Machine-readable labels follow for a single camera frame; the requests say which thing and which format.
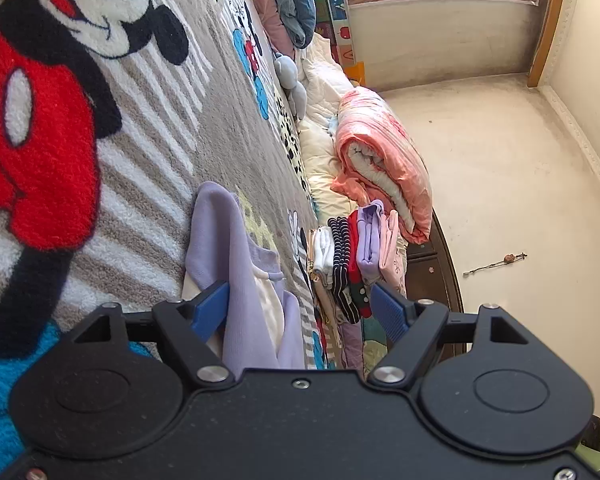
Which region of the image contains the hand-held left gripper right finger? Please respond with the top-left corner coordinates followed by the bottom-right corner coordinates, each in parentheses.
top-left (367, 282), bottom-right (531, 389)

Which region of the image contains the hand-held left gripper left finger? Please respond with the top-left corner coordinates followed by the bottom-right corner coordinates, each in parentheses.
top-left (70, 281), bottom-right (234, 390)

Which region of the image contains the purple and cream sweatshirt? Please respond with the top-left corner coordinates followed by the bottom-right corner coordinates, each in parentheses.
top-left (182, 181), bottom-right (307, 373)

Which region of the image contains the stack of pink striped clothes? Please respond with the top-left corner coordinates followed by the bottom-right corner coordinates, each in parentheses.
top-left (307, 200), bottom-right (408, 326)

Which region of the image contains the lilac patchwork quilt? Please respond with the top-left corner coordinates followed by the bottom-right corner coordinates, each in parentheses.
top-left (340, 310), bottom-right (396, 378)

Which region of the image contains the rolled pink quilt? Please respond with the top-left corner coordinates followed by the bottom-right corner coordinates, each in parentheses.
top-left (330, 86), bottom-right (435, 245)

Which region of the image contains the cartoon mouse printed blanket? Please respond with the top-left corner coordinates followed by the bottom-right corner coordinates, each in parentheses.
top-left (0, 0), bottom-right (341, 441)

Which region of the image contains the white quilt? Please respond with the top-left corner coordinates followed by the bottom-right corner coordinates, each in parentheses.
top-left (297, 32), bottom-right (366, 221)

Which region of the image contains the light blue plush toy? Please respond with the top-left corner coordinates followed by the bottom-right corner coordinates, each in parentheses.
top-left (272, 52), bottom-right (308, 121)

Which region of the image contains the colourful alphabet foam mat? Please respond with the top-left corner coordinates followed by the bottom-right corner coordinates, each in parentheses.
top-left (315, 0), bottom-right (366, 83)

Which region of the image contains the blue folded blanket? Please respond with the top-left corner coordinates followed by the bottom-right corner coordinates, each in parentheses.
top-left (264, 0), bottom-right (317, 50)

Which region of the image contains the dried twig wall ornament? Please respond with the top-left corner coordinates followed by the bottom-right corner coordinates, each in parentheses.
top-left (462, 252), bottom-right (528, 278)

